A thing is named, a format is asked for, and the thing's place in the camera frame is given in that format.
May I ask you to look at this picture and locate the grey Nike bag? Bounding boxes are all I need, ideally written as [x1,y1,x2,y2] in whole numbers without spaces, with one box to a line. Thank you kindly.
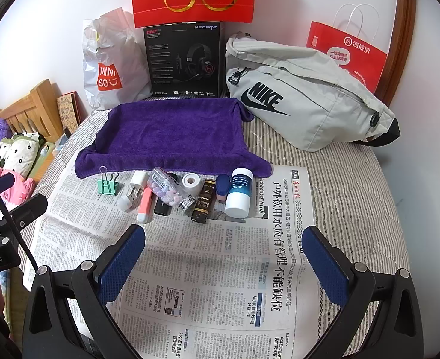
[225,33,400,152]

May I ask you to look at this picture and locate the purple towel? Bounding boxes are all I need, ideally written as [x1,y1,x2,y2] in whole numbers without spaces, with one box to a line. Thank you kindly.
[75,98,273,178]

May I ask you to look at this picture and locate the blue pink eraser case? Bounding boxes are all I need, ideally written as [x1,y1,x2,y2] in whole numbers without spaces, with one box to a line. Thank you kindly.
[216,174,231,203]

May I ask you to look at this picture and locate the wooden headboard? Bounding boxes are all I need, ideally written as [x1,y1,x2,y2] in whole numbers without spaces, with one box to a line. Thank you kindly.
[0,80,63,143]

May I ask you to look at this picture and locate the black headset box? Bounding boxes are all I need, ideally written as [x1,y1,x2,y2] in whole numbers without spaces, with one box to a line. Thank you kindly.
[143,21,226,98]

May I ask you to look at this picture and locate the white USB charger plug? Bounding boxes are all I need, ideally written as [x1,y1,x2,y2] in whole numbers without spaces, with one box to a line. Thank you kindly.
[131,170,148,189]

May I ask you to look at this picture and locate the white tape roll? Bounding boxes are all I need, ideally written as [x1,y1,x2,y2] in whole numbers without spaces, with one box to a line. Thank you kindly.
[182,173,201,193]

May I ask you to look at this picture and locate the white Miniso plastic bag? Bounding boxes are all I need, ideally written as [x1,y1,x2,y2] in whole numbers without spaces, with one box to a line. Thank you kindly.
[83,8,152,110]

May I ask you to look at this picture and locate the black gold lipstick tube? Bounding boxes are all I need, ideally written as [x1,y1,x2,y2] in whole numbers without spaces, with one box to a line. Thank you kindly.
[191,180,216,224]

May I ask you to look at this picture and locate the plush toys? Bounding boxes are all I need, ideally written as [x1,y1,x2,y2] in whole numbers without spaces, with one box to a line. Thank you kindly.
[0,118,54,206]

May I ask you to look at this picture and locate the black cable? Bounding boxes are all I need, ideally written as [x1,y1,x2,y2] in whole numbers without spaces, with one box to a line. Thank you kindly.
[0,165,40,276]

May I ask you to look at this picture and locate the white blue medicine bottle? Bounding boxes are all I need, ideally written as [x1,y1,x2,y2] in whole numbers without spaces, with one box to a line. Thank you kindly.
[225,168,253,219]

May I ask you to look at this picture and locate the pink lip balm tube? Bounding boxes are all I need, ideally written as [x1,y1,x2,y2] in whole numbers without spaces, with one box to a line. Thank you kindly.
[137,186,153,224]

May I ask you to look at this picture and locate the green binder clip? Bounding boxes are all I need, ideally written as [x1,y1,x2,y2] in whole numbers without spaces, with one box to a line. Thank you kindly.
[97,165,119,195]

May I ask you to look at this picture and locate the white USB adapter cap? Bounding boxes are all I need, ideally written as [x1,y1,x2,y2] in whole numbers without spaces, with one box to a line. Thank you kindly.
[117,184,142,212]

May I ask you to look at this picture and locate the newspaper sheet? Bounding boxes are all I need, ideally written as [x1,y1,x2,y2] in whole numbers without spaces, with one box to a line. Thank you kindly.
[22,165,323,359]

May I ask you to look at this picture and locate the clear bottle with pills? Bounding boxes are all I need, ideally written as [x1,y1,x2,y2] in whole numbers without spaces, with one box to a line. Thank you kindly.
[147,167,196,212]

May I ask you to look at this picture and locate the red paper handle bag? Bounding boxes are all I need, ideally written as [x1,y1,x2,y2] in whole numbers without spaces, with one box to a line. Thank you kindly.
[306,3,387,92]

